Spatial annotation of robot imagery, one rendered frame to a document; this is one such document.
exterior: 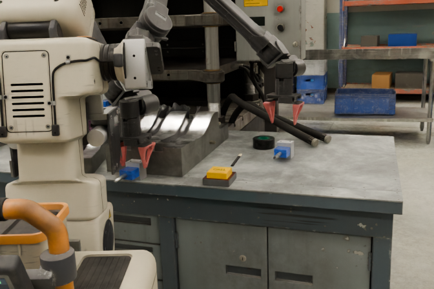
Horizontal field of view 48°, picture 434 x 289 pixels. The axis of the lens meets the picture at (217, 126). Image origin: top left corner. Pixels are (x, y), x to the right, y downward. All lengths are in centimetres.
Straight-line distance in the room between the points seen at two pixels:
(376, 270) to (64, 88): 95
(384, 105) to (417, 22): 305
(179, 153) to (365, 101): 386
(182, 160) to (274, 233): 35
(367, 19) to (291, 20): 588
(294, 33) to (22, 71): 137
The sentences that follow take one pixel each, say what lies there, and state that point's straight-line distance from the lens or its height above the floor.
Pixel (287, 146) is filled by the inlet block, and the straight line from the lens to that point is 163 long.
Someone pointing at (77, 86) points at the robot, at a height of 114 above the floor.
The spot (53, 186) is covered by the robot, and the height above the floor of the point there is 89.
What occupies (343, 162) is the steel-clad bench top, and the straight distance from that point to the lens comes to 162.
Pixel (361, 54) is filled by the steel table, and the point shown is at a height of 89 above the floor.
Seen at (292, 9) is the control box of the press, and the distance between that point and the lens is 220.
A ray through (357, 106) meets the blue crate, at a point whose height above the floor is 34.
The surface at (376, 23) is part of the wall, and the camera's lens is 804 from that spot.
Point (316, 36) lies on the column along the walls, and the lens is 783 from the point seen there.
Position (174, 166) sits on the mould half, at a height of 83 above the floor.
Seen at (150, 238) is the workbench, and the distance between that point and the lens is 160.
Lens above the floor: 126
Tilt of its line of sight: 12 degrees down
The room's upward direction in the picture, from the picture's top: 2 degrees counter-clockwise
